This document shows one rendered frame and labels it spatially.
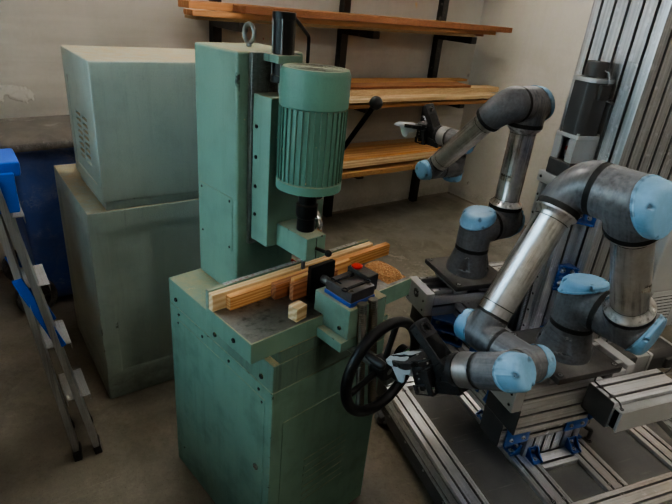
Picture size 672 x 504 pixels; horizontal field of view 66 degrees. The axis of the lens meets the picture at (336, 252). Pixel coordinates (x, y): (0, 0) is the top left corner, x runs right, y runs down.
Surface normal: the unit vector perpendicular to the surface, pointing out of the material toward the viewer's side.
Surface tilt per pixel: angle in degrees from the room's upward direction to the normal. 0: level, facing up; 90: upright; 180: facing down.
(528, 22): 90
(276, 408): 90
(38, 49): 90
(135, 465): 0
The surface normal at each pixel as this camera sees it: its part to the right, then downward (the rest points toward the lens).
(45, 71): 0.58, 0.40
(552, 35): -0.81, 0.18
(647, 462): 0.09, -0.90
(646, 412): 0.35, 0.43
